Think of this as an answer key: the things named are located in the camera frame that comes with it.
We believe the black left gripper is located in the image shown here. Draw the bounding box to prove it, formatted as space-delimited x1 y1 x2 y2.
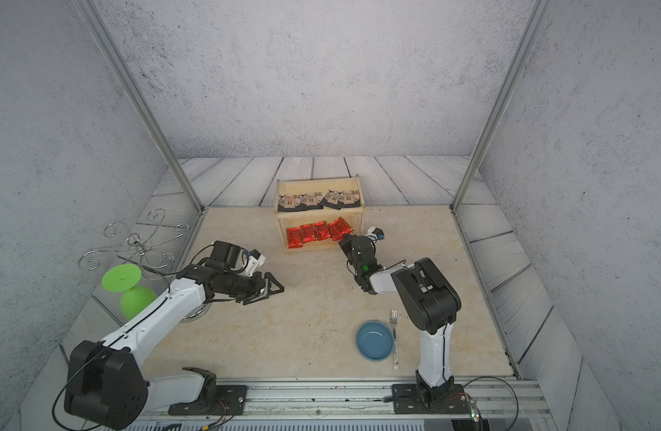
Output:
223 270 287 305

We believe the red tea bag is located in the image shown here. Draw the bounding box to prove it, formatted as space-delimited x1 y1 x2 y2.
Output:
313 222 331 242
300 224 317 244
329 217 354 242
287 227 303 249

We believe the brown tea bag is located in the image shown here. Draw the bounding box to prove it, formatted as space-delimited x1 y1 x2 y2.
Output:
278 195 303 212
338 190 362 208
299 192 324 210
321 190 342 209

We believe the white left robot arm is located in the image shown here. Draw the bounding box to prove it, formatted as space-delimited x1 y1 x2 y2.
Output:
55 260 285 430

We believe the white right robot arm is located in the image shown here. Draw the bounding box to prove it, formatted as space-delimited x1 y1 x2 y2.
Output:
339 230 461 408

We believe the light wooden two-tier shelf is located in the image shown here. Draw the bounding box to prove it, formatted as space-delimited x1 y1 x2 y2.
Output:
276 177 364 252

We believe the blue round plate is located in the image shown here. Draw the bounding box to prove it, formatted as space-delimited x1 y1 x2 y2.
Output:
355 321 395 362

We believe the green plastic goblet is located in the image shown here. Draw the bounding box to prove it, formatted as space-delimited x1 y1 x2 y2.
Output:
102 264 157 321

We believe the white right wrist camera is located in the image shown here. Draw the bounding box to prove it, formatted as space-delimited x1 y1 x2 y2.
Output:
366 226 385 242

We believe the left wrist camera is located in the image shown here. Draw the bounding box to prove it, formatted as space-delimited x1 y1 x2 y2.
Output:
210 241 266 277

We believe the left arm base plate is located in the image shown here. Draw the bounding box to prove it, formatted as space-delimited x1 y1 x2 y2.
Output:
168 384 248 417

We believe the silver wire cup rack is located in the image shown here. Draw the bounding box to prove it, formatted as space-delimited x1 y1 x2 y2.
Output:
76 207 208 324

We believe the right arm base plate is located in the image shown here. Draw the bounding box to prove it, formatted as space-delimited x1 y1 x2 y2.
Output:
384 384 470 415

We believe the left aluminium corner post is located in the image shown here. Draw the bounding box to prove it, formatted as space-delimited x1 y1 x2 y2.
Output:
74 0 205 215

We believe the aluminium corner post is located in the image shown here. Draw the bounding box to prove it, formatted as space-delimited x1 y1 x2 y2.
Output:
74 0 205 215
451 0 552 214

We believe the right aluminium corner post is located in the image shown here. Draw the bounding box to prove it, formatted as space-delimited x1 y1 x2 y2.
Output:
451 0 552 214

